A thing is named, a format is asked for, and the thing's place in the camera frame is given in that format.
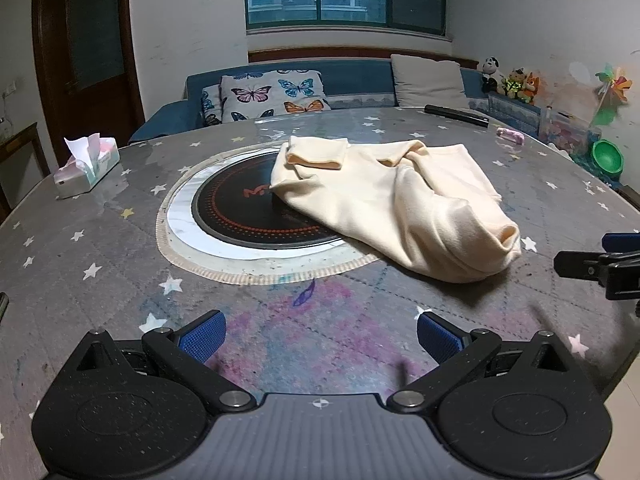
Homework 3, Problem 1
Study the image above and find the orange fox plush toy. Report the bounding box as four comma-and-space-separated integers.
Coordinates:
522, 72, 544, 106

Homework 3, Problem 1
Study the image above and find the panda plush toy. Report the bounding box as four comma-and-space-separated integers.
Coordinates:
476, 56, 504, 95

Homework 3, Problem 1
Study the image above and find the black round induction cooktop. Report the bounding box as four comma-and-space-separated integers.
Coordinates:
191, 152, 347, 250

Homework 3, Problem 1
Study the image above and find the grey star-print tablecloth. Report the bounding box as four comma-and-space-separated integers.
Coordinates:
0, 105, 640, 480

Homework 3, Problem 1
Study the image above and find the tissue box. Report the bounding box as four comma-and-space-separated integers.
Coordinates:
53, 132, 121, 199

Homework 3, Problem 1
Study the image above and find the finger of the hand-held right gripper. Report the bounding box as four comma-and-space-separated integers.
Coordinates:
602, 232, 640, 254
553, 250, 640, 302

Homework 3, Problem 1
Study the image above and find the beige cushion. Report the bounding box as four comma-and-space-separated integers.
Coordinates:
390, 54, 468, 108

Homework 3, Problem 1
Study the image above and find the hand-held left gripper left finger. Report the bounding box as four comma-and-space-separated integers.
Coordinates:
64, 310, 257, 414

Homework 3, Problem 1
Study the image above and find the blue sofa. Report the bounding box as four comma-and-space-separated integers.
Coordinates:
129, 47, 543, 146

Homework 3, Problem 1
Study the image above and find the blue patterned storage box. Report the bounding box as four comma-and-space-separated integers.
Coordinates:
487, 91, 544, 135

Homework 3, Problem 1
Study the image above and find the large butterfly-print pillow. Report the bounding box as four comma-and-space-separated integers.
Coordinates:
220, 70, 332, 123

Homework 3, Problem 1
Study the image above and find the green toy bowl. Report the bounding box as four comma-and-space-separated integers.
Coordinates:
591, 138, 626, 179

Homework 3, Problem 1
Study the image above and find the clear plastic storage box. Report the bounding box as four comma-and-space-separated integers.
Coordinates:
537, 107, 604, 155

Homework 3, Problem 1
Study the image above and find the wooden chair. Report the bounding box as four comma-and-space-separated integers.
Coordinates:
0, 122, 52, 217

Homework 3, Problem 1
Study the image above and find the colourful pinwheel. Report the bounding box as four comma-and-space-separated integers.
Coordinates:
589, 64, 634, 128

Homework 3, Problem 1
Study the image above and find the small butterfly-print pillow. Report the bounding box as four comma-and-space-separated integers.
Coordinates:
201, 85, 224, 127

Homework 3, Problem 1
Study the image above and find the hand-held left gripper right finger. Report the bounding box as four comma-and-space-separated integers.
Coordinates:
387, 311, 577, 414

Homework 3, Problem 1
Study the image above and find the yellow-green plush toy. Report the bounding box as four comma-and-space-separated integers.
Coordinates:
501, 67, 530, 101

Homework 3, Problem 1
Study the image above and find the cream fleece garment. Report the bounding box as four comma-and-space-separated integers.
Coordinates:
269, 135, 522, 282

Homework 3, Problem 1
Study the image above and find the black remote control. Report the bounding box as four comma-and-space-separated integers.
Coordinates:
424, 104, 491, 128

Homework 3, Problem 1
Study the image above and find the dark wooden door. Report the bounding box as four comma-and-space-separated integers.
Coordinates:
32, 0, 147, 155

